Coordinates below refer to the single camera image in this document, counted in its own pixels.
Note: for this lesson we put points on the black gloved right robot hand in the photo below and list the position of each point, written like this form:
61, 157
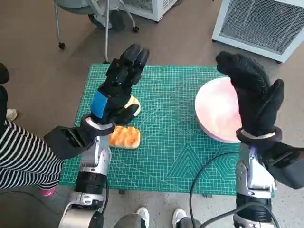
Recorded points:
251, 99

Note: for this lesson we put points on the grey office chair with casters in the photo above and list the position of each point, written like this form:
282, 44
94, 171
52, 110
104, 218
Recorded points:
78, 7

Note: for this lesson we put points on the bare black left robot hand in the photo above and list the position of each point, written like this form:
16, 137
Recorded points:
116, 95

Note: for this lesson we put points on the white metal pole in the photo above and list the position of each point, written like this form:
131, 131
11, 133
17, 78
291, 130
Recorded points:
107, 35

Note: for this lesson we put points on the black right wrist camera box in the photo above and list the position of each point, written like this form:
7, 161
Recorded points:
285, 166

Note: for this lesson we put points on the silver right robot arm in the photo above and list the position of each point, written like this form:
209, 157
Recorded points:
247, 171

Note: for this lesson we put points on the green cutting mat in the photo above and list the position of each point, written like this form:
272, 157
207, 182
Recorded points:
166, 107

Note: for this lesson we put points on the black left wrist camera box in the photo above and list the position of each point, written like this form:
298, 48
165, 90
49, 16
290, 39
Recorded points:
64, 142

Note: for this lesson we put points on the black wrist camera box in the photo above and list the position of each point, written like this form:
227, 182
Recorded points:
285, 166
64, 142

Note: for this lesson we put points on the person's white shoe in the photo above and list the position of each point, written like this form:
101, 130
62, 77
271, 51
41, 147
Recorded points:
11, 114

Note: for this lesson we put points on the pink bowl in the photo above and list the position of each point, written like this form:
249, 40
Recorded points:
213, 107

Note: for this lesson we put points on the round toy bread bun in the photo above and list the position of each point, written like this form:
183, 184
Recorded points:
135, 102

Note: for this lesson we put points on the small black table clip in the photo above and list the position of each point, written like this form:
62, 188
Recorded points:
122, 192

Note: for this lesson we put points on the white mesh-door cabinet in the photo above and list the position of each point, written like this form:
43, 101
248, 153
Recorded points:
156, 9

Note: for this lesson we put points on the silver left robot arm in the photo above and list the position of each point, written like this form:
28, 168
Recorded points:
95, 154

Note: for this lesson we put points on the person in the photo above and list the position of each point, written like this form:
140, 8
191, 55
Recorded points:
21, 152
142, 213

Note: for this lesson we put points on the white appliance with mesh grille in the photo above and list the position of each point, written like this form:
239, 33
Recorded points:
256, 23

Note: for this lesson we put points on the long orange toy bread loaf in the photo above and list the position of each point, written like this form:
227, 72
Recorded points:
126, 137

